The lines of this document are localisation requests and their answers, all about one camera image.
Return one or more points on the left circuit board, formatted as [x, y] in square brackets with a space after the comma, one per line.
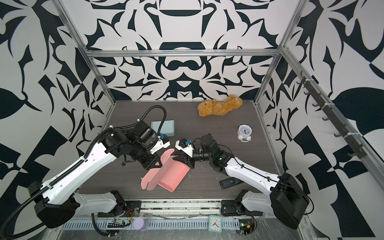
[118, 223]

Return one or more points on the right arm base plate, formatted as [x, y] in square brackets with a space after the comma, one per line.
[235, 208]

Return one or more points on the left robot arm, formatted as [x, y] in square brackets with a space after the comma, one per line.
[56, 200]

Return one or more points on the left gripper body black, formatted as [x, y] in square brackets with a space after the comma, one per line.
[142, 153]

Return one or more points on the circuit board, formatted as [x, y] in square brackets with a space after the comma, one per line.
[118, 223]
[247, 226]

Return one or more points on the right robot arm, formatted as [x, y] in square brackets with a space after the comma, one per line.
[283, 196]

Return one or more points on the light blue paper box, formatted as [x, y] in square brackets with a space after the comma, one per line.
[168, 127]

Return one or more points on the teal square clock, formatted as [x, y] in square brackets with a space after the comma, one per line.
[215, 224]

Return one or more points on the brown teddy bear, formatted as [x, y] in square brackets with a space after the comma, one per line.
[213, 107]

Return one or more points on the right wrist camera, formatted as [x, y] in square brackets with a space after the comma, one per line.
[184, 148]

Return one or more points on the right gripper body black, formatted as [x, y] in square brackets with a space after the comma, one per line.
[202, 156]

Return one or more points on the right circuit board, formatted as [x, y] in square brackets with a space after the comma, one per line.
[247, 226]

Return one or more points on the pink paper box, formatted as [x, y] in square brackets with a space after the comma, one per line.
[169, 176]

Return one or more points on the white slotted cable duct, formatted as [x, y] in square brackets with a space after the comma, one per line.
[185, 224]

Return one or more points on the purple round disc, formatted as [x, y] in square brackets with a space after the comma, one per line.
[141, 224]

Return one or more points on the wall hook rail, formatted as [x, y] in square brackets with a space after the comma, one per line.
[344, 129]

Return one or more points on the black remote control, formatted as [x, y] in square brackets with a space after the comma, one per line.
[229, 182]

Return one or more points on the white alarm clock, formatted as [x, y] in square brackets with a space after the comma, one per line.
[244, 133]

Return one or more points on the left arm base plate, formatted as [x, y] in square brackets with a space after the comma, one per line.
[128, 209]

